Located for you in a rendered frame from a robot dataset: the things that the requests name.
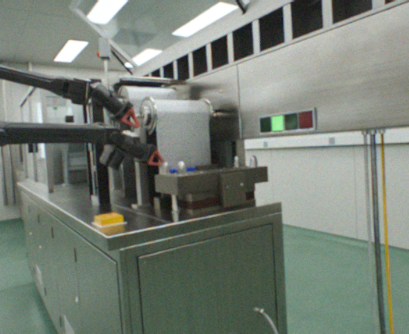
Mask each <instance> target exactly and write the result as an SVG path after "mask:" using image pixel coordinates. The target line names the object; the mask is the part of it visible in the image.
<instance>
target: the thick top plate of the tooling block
mask: <svg viewBox="0 0 409 334"><path fill-rule="evenodd" d="M239 172H244V173H245V185H250V184H259V183H265V182H268V166H259V167H252V168H250V167H249V166H241V167H233V166H232V167H224V168H217V169H209V170H192V171H187V172H186V173H187V175H177V173H171V174H169V175H161V174H158V175H154V177H155V189H156V192H161V193H169V194H173V195H178V196H179V195H184V194H190V193H198V192H203V191H212V190H217V189H220V184H219V175H221V174H227V173H239Z"/></svg>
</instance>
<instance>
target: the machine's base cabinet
mask: <svg viewBox="0 0 409 334"><path fill-rule="evenodd" d="M22 206H23V211H24V227H25V235H26V250H27V252H26V258H27V259H28V267H29V272H30V274H31V276H32V278H33V280H34V281H35V283H36V285H37V288H38V290H39V292H40V295H41V297H42V300H43V302H44V304H45V306H46V308H47V311H48V313H49V315H50V317H51V320H52V321H53V323H54V326H55V328H56V330H57V333H58V334H275V333H274V330H273V328H272V326H271V325H270V323H269V322H268V320H267V319H266V318H265V317H264V316H261V315H260V314H259V310H260V309H261V308H263V309H265V310H266V314H267V315H268V316H269V318H270V319H271V321H272V322H273V324H274V325H275V327H276V329H277V332H278V334H287V311H286V295H285V281H284V237H283V222H282V212H279V213H275V214H269V215H266V216H260V217H257V218H251V219H248V220H244V221H238V222H235V223H228V224H227V225H223V226H219V227H216V228H210V229H206V230H201V231H197V232H192V233H188V234H182V235H179V236H176V237H170V238H167V239H160V240H157V241H151V242H148V243H144V244H139V245H135V246H130V247H126V248H120V249H117V250H111V251H107V250H106V249H105V248H103V247H101V246H100V245H98V244H96V243H95V242H94V241H93V240H91V239H90V238H89V237H87V236H86V235H85V234H84V233H82V232H80V231H79V230H77V229H76V228H75V227H73V226H72V225H70V224H69V223H68V222H66V221H64V220H63V219H61V218H60V217H58V216H57V215H55V213H53V212H52V211H51V210H49V209H48V208H46V207H45V206H44V205H42V204H40V203H39V202H38V201H37V200H35V199H33V198H32V197H31V196H29V195H28V194H26V193H25V192H23V191H22Z"/></svg>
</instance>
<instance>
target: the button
mask: <svg viewBox="0 0 409 334"><path fill-rule="evenodd" d="M122 222H124V221H123V215H120V214H117V213H112V214H103V215H99V216H95V223H96V224H98V225H100V226H103V225H111V224H115V223H122Z"/></svg>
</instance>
